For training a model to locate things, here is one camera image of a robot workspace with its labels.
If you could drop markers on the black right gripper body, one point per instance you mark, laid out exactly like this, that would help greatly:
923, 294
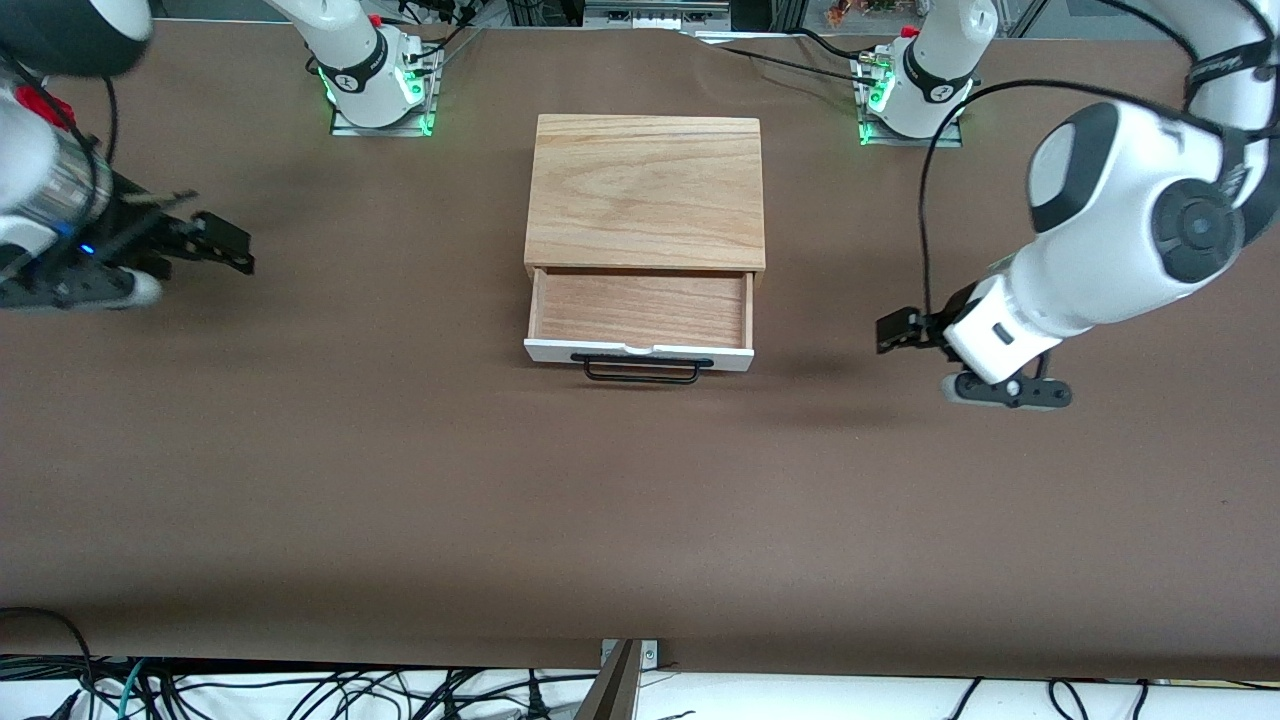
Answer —
132, 232

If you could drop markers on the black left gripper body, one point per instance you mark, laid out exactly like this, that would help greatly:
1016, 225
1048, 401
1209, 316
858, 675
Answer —
938, 324

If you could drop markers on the wooden drawer with white front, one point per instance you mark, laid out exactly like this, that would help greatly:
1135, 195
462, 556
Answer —
640, 308

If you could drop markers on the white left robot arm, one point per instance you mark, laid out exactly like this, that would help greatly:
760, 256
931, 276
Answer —
1120, 230

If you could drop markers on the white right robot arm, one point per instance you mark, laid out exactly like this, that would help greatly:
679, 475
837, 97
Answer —
345, 45

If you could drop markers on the light wooden drawer cabinet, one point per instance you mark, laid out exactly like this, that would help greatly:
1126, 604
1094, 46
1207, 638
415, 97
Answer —
645, 190

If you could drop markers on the brown table cover sheet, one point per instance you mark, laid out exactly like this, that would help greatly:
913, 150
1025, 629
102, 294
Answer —
640, 500

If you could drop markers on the colourful background object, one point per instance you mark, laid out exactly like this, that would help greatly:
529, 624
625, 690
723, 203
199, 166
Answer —
840, 10

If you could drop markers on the dark metal support beam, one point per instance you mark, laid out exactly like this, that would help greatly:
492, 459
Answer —
610, 695

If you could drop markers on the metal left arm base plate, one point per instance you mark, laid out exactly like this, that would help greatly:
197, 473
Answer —
940, 142

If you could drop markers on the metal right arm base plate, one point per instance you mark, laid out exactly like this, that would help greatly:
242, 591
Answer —
385, 131

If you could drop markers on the aluminium frame rail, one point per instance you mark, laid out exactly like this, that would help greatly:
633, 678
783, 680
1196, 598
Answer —
650, 18

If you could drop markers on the silver metal table bracket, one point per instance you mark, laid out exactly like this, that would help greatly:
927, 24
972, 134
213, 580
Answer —
648, 655

